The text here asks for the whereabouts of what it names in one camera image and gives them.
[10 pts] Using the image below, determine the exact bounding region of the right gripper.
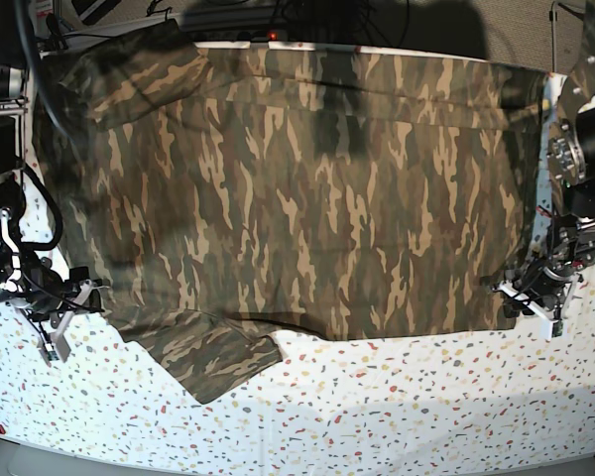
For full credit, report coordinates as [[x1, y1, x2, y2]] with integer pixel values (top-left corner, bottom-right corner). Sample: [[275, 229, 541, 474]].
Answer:
[[0, 254, 103, 350]]

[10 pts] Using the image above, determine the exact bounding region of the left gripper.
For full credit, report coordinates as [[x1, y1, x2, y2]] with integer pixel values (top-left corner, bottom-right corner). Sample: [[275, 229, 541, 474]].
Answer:
[[491, 258, 583, 322]]

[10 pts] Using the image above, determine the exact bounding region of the camouflage T-shirt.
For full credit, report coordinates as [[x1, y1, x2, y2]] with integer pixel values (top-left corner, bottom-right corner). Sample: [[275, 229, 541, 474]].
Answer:
[[33, 22, 546, 404]]

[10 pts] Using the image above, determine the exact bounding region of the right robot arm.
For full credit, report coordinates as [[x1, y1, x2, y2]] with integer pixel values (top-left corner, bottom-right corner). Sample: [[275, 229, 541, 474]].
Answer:
[[0, 64, 101, 363]]

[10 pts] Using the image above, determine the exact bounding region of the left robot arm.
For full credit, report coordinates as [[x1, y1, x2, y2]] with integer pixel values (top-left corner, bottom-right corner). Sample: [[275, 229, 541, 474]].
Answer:
[[491, 1, 595, 340]]

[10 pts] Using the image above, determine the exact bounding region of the terrazzo pattern table cloth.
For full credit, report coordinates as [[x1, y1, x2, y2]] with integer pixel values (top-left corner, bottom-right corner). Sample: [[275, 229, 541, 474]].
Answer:
[[0, 268, 595, 475]]

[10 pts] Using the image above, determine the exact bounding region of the power strip with red light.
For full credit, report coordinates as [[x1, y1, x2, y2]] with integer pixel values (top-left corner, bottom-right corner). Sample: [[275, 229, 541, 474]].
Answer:
[[235, 29, 289, 42]]

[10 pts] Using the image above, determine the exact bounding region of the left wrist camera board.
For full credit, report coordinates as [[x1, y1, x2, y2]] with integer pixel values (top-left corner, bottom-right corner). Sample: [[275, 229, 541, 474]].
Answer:
[[540, 319, 567, 341]]

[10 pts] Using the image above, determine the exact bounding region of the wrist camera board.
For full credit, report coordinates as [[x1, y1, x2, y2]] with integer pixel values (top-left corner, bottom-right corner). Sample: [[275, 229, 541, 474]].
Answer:
[[540, 319, 567, 341], [40, 342, 60, 367]]

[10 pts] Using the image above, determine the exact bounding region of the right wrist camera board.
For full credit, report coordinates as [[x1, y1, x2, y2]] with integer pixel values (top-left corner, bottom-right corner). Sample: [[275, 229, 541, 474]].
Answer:
[[40, 342, 60, 367]]

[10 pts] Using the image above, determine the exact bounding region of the metal stand frame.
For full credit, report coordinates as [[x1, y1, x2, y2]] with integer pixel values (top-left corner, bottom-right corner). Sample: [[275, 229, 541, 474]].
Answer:
[[549, 0, 586, 74]]

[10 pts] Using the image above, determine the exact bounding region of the black looped cable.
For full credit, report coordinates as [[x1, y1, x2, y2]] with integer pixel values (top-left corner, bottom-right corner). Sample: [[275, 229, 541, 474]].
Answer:
[[12, 0, 110, 165]]

